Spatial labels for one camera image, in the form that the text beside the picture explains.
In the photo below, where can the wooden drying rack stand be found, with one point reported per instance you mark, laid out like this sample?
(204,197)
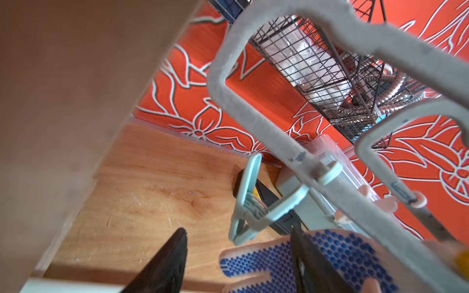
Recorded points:
(71,72)

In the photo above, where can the blue dotted glove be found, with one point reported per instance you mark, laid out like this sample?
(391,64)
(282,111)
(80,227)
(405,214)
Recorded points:
(366,265)

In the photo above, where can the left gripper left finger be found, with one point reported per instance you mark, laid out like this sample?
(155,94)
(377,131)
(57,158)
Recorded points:
(165,271)

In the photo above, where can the mint clothespin clip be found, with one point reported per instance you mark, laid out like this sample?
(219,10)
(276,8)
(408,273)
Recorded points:
(260,205)

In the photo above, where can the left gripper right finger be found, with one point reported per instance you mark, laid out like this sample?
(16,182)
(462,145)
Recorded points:
(313,273)

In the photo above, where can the grey clip hanger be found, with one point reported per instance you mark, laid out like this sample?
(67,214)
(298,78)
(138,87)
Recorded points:
(422,147)

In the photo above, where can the black wire basket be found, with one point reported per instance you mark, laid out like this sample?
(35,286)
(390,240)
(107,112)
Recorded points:
(353,92)

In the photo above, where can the pink clothespin clip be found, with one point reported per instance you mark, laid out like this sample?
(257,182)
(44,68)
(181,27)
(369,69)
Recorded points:
(388,205)

